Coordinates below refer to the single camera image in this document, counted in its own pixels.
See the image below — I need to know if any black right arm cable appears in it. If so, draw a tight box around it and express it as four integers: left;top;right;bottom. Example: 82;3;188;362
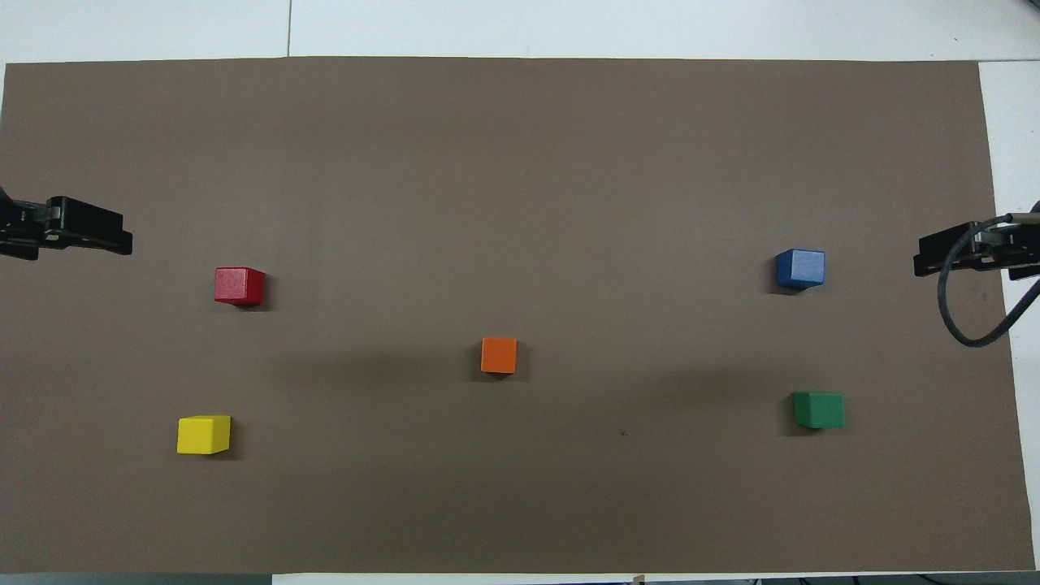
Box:
938;213;1040;349

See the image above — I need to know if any red wooden block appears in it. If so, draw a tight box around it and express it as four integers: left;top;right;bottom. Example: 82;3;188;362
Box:
214;266;266;307

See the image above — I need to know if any green wooden block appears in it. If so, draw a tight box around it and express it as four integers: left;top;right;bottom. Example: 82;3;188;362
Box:
793;392;846;430

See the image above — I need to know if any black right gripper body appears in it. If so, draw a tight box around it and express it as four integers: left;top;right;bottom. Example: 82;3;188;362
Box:
993;213;1040;283

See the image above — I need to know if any blue wooden block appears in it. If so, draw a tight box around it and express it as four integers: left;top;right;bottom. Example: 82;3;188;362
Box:
775;249;826;291

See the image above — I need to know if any brown table mat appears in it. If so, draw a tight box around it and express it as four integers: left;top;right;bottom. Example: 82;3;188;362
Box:
0;57;1037;575

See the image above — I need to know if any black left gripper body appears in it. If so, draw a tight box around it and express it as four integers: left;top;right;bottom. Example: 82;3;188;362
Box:
0;188;51;261

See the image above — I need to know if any orange wooden block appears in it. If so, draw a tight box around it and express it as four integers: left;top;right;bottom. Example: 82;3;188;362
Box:
480;337;518;375

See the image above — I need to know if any yellow wooden block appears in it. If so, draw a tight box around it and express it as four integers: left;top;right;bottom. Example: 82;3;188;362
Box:
177;415;232;455

